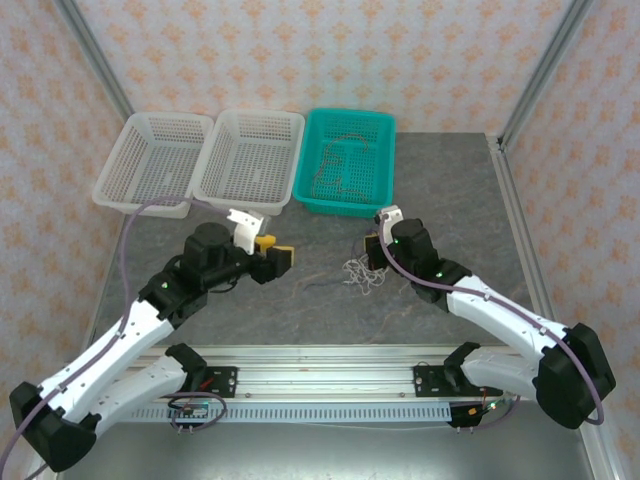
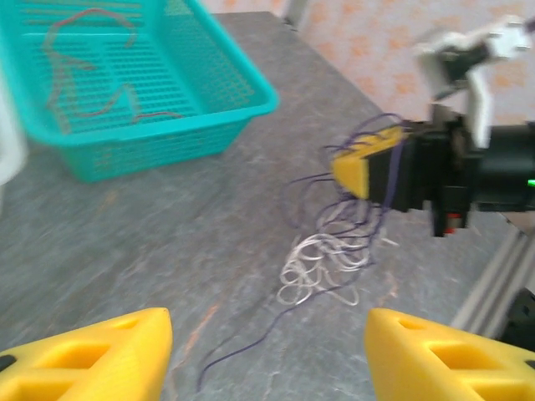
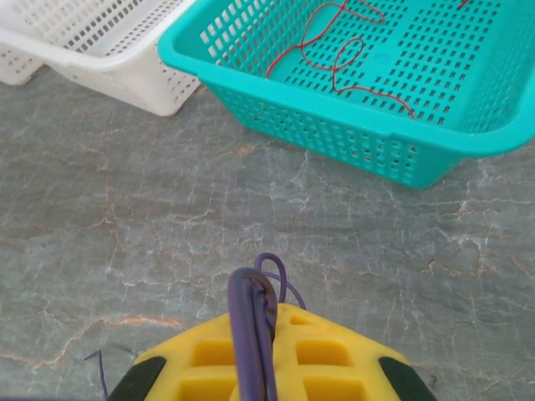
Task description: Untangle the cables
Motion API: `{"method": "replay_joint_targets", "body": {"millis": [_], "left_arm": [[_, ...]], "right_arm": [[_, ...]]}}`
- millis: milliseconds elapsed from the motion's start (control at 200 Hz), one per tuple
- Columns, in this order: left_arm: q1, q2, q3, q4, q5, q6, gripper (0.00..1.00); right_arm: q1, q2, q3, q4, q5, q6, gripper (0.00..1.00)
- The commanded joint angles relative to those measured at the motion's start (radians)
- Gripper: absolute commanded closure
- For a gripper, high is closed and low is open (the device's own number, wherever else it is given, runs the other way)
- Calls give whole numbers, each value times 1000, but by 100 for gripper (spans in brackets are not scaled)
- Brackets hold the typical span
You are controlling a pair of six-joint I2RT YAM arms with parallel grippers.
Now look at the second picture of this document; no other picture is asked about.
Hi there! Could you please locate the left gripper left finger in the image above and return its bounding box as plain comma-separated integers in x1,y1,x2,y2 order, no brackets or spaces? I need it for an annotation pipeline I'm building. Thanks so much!
0,307,174,401

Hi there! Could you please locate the thin white cable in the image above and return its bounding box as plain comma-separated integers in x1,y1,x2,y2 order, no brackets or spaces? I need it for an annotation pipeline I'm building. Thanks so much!
283,208,401,309
276,200,373,308

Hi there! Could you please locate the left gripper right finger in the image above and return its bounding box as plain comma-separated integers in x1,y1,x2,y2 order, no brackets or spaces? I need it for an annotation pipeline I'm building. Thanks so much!
364,307,535,401

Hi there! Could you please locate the thin blue cable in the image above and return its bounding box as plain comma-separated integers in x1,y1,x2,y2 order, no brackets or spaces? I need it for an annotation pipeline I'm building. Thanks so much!
286,112,405,271
198,112,406,393

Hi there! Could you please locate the aluminium frame post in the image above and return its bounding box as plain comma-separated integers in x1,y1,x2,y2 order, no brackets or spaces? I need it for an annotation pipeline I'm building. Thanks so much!
283,0,311,27

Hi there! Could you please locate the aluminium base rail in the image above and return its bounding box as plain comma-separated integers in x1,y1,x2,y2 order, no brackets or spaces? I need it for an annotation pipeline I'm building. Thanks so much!
450,228,535,340

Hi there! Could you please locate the teal perforated plastic basket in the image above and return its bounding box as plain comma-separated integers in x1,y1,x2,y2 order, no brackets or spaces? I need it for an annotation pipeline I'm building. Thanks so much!
0,0,280,184

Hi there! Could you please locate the thin red cable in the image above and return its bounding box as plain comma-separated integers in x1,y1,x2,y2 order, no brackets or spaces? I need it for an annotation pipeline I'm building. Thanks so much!
43,8,186,135

